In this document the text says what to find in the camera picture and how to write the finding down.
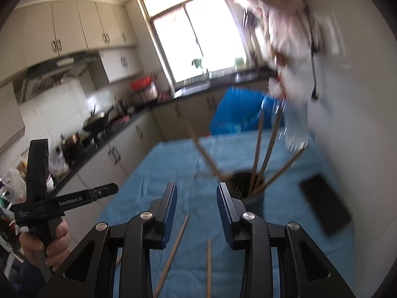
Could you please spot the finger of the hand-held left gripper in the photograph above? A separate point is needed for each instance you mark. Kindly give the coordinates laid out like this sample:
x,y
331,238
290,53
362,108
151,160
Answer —
x,y
102,190

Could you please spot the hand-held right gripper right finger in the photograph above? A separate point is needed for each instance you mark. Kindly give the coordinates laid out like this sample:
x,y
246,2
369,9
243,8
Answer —
x,y
223,215

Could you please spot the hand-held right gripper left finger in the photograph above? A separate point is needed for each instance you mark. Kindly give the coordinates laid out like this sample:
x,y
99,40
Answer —
x,y
169,215

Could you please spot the bunch of wooden chopsticks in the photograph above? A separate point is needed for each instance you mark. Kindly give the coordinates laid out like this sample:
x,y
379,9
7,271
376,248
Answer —
x,y
174,248

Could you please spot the dark grey cup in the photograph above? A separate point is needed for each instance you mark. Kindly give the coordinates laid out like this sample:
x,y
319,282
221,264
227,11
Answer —
x,y
255,205

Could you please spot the person's left hand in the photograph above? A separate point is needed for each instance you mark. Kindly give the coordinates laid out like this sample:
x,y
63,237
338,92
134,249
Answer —
x,y
59,239

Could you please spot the clear plastic bag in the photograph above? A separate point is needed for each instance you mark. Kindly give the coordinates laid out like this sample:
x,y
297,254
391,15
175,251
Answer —
x,y
58,164

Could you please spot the white plastic bag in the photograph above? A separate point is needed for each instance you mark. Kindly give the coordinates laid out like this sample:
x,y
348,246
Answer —
x,y
12,186

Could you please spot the cream base cabinets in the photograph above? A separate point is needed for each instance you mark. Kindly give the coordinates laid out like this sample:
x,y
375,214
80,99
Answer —
x,y
124,149

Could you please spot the metal pot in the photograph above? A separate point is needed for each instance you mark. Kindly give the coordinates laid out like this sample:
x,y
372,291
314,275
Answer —
x,y
71,141

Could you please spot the gas stove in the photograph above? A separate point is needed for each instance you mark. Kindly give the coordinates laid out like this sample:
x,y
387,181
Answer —
x,y
93,138

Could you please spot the blue terry tablecloth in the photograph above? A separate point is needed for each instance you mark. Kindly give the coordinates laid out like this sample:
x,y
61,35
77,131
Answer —
x,y
173,161

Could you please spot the black wok with lid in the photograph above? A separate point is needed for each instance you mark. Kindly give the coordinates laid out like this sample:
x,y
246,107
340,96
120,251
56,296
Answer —
x,y
96,121

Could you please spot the pink cloth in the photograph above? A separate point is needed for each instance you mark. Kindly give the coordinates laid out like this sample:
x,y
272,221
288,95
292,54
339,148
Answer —
x,y
121,120

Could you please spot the black smartphone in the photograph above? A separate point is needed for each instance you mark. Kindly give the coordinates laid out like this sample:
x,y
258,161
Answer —
x,y
325,205

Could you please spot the silver rice cooker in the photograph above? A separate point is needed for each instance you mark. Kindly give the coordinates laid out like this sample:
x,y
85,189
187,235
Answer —
x,y
145,94

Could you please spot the blue plastic bag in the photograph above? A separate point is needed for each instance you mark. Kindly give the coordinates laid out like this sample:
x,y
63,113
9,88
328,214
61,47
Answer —
x,y
235,111

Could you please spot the glass range hood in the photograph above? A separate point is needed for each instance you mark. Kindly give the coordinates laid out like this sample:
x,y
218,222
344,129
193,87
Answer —
x,y
55,71

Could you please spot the red packet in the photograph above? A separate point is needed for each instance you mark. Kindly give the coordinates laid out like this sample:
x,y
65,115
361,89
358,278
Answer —
x,y
163,96

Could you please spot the red plastic basin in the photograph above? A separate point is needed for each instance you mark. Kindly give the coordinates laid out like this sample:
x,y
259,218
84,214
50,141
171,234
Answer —
x,y
142,83

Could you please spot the kitchen sink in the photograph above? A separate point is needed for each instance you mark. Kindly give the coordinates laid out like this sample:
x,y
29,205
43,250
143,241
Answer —
x,y
192,89

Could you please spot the black countertop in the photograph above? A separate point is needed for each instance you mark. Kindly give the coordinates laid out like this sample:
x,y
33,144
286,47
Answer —
x,y
242,76

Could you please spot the green cloth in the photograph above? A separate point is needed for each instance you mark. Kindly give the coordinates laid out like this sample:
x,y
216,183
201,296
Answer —
x,y
196,63

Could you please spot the kitchen window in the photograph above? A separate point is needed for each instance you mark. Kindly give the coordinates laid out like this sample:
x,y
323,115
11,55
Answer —
x,y
201,37

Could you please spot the small hanging plastic bag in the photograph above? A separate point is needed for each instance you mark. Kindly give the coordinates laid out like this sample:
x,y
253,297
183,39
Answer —
x,y
288,37

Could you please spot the cream wall cabinet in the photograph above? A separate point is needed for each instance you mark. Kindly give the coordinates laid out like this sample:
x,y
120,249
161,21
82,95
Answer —
x,y
122,63

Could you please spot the row of cream wall cabinets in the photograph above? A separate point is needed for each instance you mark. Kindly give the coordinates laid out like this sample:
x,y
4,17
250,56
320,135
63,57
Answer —
x,y
71,28

